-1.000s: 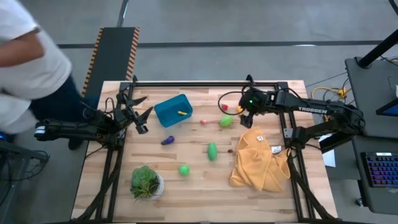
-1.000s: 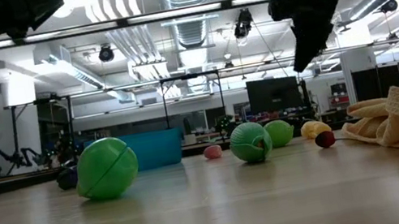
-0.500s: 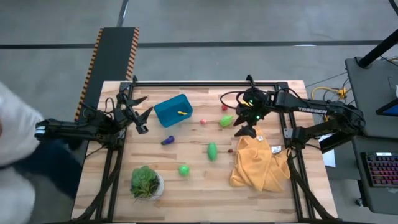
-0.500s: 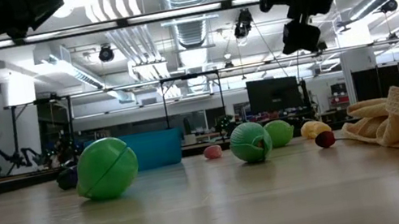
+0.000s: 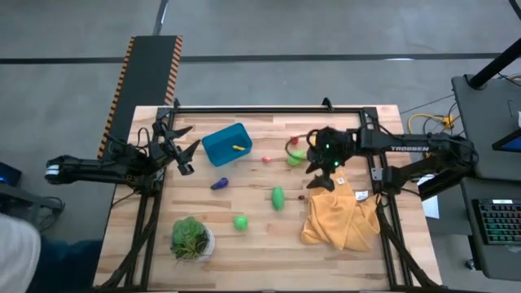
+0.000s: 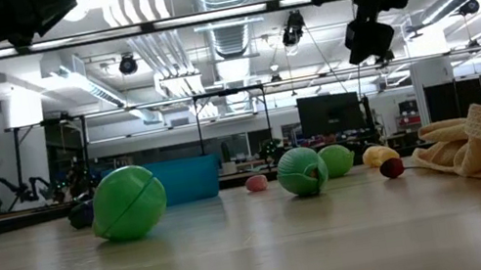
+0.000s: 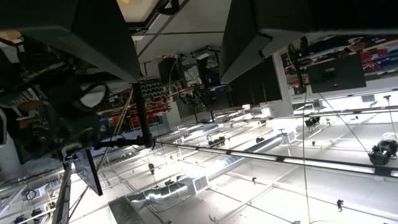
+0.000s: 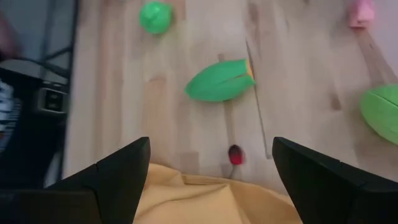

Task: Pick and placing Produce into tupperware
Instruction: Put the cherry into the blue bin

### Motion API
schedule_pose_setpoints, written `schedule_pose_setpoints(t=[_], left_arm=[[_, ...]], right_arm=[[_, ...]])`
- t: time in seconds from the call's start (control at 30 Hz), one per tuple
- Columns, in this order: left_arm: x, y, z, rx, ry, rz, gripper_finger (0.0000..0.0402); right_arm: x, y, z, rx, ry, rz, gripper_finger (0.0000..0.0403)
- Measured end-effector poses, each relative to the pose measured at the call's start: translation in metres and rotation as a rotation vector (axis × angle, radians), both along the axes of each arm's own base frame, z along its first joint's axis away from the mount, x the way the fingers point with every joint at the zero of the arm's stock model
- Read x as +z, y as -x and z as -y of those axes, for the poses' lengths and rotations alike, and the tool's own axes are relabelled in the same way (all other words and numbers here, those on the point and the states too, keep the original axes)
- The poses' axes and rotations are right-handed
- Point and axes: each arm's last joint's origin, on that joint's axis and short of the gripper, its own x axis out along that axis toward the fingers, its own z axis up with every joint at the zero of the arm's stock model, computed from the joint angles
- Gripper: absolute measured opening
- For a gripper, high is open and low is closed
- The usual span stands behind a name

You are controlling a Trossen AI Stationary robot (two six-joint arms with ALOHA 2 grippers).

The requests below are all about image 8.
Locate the dark grey desk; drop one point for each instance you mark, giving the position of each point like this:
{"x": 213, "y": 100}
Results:
{"x": 25, "y": 70}

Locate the small dark red toy fruit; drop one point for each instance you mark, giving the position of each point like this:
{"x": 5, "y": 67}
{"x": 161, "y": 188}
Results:
{"x": 236, "y": 155}

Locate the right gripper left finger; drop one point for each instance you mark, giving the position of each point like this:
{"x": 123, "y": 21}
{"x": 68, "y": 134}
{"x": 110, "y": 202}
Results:
{"x": 118, "y": 186}

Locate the orange-yellow cloth towel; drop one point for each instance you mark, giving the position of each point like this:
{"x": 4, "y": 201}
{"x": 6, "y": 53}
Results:
{"x": 202, "y": 202}

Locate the black equipment box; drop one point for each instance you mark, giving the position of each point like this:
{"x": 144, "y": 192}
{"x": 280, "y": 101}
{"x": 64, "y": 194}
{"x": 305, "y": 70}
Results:
{"x": 37, "y": 140}

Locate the pink toy piece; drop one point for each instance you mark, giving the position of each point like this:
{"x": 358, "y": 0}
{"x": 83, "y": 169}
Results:
{"x": 360, "y": 14}

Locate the green toy corn cob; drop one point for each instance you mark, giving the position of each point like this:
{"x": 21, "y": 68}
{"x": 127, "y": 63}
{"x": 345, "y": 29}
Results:
{"x": 217, "y": 82}

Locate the round green toy fruit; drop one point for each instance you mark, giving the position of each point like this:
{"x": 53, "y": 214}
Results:
{"x": 155, "y": 18}

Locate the black backlit keyboard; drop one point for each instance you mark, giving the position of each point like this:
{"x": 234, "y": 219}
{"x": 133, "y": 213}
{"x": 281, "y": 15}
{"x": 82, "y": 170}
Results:
{"x": 6, "y": 118}

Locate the green toy lime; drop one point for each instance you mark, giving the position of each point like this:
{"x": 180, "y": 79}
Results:
{"x": 382, "y": 115}

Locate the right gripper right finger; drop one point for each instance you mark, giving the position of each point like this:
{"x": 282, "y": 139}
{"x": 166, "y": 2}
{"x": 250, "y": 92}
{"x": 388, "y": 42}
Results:
{"x": 326, "y": 193}

